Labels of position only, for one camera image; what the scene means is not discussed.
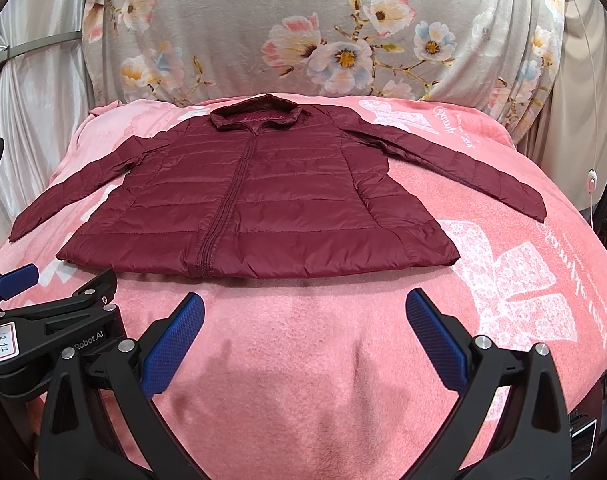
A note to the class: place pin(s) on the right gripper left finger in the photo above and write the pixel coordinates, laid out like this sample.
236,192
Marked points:
77,439

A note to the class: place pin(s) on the maroon puffer jacket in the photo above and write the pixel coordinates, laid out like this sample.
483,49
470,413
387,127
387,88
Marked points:
267,188

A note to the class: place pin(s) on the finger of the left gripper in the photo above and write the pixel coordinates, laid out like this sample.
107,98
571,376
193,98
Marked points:
15,282

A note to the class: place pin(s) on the silver satin curtain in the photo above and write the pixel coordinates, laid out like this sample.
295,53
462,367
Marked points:
44,96

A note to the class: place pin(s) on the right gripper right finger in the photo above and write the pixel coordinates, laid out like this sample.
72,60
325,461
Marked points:
532,439

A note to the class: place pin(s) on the pink fleece blanket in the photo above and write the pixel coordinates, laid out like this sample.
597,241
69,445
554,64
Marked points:
324,379

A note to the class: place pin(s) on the beige fabric at right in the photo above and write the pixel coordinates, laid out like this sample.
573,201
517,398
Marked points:
568,140

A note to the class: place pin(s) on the grey floral quilt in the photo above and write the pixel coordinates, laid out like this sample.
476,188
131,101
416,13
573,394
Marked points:
499,56

